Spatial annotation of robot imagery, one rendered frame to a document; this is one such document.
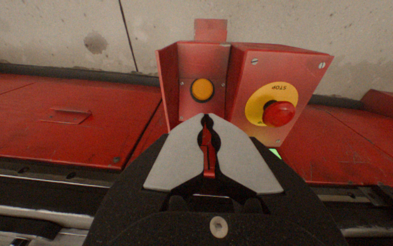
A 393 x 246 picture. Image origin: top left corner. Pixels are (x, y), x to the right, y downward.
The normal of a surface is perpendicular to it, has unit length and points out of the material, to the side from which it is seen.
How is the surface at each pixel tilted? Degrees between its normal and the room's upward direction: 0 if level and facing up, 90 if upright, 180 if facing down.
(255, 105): 0
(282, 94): 0
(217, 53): 0
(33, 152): 90
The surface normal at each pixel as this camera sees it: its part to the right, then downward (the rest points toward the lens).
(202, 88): -0.01, 0.04
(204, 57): -0.03, 0.61
